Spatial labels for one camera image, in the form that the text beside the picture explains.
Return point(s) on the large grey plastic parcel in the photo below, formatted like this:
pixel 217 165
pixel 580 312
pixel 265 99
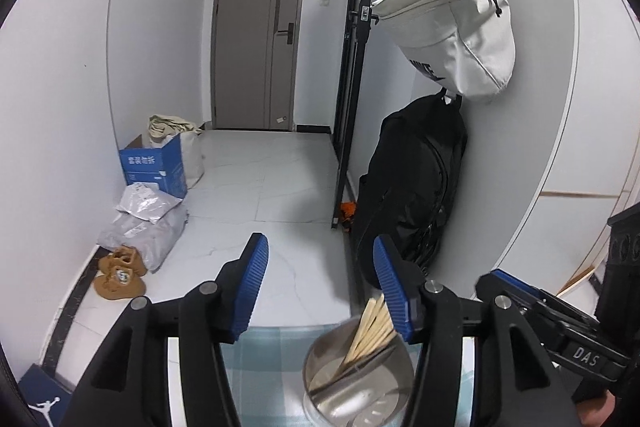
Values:
pixel 150 239

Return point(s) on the beige shoulder bag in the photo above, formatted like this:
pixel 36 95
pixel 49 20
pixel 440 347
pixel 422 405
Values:
pixel 450 22

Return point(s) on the black clothes rack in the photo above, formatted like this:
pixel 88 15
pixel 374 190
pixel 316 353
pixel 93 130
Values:
pixel 352 82

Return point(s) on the round metal utensil holder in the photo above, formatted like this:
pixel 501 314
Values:
pixel 350 402

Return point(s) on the small grey plastic parcel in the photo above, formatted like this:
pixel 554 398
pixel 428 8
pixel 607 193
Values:
pixel 145 202

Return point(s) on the white sack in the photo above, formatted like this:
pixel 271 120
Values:
pixel 192 157

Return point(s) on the bundle of wooden chopsticks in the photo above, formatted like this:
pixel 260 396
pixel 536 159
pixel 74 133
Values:
pixel 365 337

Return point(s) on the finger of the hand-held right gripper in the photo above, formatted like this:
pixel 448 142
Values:
pixel 530 294

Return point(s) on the small orange object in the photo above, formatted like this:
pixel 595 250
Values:
pixel 347 209

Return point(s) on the beige cloth bag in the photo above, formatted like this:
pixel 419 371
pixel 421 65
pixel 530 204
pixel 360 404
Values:
pixel 167 125

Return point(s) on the blue cardboard box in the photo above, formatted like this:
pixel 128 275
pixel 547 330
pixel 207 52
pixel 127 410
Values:
pixel 150 167

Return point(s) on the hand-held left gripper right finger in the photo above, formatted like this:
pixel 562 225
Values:
pixel 395 292

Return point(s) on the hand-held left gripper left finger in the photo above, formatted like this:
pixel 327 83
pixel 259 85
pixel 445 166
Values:
pixel 250 287

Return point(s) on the person's right hand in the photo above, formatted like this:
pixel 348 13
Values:
pixel 597 414

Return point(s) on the dark blue shoe box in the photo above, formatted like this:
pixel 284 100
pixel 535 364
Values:
pixel 42 399

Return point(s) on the black backpack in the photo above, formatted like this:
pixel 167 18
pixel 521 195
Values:
pixel 410 187

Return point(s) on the brown door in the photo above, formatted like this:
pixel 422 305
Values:
pixel 245 47

